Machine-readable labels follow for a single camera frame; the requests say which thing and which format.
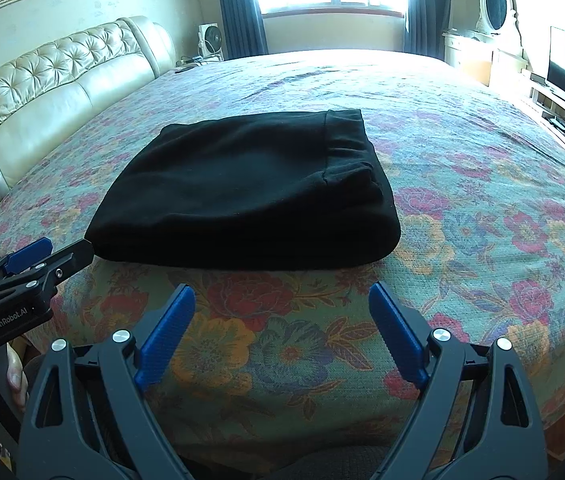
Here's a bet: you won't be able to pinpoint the cream tufted leather headboard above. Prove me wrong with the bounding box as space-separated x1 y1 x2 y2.
0 16 176 238

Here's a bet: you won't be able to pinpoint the tangled black cables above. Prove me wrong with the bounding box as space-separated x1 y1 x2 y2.
175 57 213 75

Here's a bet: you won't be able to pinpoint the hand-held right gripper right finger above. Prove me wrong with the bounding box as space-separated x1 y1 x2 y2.
368 281 548 480

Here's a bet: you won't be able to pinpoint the cream vanity dresser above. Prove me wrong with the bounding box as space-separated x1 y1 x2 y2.
442 30 528 86

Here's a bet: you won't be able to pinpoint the white box fan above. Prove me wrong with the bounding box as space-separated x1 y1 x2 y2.
197 22 224 58

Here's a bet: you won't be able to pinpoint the black pants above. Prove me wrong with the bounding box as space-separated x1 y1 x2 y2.
84 108 402 272

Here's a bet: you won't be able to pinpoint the bed with floral bedspread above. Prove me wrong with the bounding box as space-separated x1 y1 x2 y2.
0 50 565 461

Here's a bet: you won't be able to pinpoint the dark blue curtain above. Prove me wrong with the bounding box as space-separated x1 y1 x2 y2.
212 0 269 61
402 0 450 63

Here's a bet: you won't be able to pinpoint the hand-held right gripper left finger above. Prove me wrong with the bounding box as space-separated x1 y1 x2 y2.
18 284 197 480

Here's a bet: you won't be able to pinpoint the oval vanity mirror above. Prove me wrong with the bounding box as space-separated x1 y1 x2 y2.
477 0 523 36

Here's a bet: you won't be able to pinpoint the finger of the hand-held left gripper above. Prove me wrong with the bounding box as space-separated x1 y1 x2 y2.
2 239 54 276
32 239 96 291

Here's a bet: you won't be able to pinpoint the person's left hand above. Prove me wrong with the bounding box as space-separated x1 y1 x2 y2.
5 345 30 406

